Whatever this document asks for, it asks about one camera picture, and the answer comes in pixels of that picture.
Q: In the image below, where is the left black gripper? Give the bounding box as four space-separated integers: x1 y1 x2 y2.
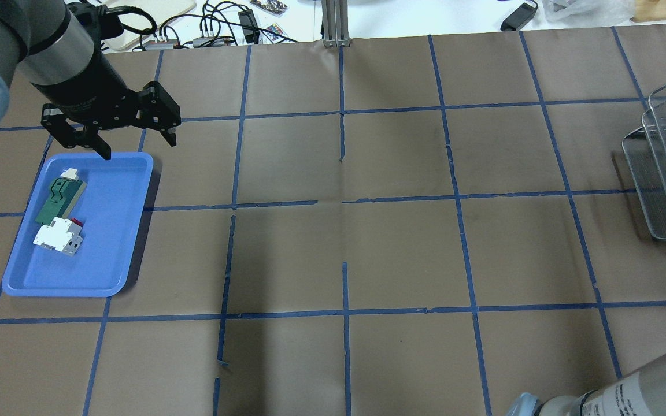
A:
39 55 182 161

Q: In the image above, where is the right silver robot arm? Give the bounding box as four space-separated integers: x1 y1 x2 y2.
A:
9 100 666 415

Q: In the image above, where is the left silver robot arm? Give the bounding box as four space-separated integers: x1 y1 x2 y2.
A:
0 1 182 160

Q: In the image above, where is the green terminal block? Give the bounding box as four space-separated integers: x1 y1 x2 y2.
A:
35 168 87 225

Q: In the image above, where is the blue plastic tray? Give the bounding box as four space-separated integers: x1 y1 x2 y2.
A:
2 152 154 298

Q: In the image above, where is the beige plastic tray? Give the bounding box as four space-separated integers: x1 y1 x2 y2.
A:
102 0 197 50

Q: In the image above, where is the white circuit breaker module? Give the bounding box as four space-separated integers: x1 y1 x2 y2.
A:
32 217 84 256

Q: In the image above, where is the black power adapter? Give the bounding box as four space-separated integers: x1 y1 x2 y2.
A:
499 1 539 32

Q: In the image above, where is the clear plastic bag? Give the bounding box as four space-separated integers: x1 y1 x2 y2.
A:
541 1 636 26

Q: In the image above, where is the wooden board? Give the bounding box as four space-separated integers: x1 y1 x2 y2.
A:
631 1 666 23

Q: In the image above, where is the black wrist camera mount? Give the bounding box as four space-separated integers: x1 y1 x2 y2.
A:
66 1 125 50

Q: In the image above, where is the black braided cable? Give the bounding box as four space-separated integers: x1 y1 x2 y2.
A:
96 5 158 36

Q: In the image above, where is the aluminium frame post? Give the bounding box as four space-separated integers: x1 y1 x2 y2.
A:
321 0 351 48

